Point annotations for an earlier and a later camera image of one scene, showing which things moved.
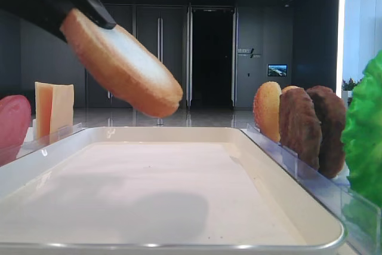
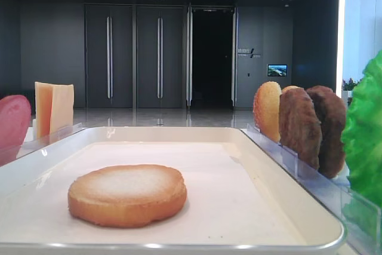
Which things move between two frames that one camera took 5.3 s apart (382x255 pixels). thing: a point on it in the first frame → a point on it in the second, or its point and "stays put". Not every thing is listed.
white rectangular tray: (158, 190) stays put
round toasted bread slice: (121, 66) → (127, 196)
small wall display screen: (277, 70) stays put
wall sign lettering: (246, 52) stays put
